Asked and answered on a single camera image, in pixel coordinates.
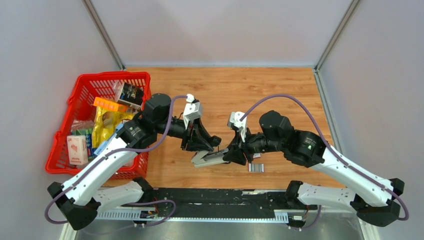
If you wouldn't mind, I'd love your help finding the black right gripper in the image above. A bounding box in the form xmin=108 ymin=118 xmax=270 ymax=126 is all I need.
xmin=222 ymin=126 xmax=285 ymax=167

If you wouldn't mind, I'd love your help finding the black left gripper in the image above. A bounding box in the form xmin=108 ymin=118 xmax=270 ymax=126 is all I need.
xmin=154 ymin=116 xmax=215 ymax=152

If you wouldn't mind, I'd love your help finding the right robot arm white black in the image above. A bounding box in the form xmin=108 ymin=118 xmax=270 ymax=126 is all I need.
xmin=224 ymin=110 xmax=405 ymax=227

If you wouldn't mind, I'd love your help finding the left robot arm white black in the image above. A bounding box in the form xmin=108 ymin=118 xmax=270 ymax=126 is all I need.
xmin=47 ymin=93 xmax=222 ymax=231

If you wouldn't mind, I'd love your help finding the strip of staples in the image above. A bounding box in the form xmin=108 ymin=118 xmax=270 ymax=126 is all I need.
xmin=248 ymin=163 xmax=265 ymax=173

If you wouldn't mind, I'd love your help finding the black box in basket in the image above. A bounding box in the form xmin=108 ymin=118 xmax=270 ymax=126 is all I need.
xmin=114 ymin=82 xmax=144 ymax=110

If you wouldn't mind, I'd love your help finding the yellow snack bag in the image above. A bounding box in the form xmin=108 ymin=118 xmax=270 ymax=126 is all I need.
xmin=91 ymin=106 xmax=135 ymax=148

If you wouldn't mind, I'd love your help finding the orange block in basket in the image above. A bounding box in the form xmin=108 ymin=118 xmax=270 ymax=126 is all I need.
xmin=92 ymin=96 xmax=128 ymax=113

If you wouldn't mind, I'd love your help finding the green box in basket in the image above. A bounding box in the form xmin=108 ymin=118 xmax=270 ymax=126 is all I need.
xmin=72 ymin=128 xmax=94 ymax=157

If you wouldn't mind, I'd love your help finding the white pink sponge box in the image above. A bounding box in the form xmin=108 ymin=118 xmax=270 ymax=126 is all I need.
xmin=66 ymin=135 xmax=88 ymax=166

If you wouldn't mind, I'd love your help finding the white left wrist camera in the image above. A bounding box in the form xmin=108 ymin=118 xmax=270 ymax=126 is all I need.
xmin=182 ymin=93 xmax=204 ymax=130

